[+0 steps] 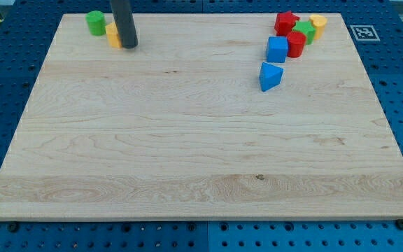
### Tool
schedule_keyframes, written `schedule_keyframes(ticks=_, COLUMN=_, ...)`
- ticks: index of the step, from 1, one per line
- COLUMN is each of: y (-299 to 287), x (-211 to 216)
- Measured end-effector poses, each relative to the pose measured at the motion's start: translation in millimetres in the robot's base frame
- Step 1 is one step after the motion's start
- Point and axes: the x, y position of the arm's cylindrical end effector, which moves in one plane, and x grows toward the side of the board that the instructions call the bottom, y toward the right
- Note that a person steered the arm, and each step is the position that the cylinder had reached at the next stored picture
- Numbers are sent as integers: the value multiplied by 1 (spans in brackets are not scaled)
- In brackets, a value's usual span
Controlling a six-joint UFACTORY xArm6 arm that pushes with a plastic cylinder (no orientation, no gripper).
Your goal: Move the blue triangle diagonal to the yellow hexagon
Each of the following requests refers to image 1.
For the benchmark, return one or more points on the blue triangle block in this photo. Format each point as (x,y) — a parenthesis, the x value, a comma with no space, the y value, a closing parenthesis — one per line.
(270,76)

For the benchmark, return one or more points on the yellow hexagon block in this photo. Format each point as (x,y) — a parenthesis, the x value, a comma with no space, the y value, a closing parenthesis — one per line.
(113,36)

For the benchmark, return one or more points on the wooden board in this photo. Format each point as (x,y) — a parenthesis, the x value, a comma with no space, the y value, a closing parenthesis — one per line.
(178,129)

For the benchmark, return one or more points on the blue cube block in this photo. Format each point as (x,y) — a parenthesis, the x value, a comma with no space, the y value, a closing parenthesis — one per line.
(277,49)

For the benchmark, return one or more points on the red cylinder block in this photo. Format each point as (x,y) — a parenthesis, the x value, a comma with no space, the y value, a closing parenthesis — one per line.
(296,42)

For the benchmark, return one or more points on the red star block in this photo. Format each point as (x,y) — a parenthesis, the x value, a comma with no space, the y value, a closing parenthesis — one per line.
(285,22)

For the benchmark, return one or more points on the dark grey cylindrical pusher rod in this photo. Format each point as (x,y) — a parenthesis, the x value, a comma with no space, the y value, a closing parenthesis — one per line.
(124,21)

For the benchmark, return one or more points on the green star block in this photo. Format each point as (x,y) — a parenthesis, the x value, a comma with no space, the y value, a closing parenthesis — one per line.
(307,29)

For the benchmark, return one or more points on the green cylinder block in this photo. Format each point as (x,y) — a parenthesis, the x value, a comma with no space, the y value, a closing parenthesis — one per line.
(96,22)

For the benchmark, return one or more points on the yellow cylinder block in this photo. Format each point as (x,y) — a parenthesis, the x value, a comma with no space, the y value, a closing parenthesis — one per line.
(319,23)

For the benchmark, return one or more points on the white fiducial marker tag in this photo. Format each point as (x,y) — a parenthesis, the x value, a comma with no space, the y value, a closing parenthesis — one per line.
(364,32)

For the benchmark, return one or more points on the black bolt front left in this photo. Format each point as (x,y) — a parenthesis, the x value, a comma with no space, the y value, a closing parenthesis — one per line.
(13,227)

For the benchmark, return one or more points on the black bolt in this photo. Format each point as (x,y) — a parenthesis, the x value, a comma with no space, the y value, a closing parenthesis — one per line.
(399,224)
(13,227)

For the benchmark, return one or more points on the black bolt front right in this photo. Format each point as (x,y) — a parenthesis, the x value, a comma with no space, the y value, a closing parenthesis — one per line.
(399,224)

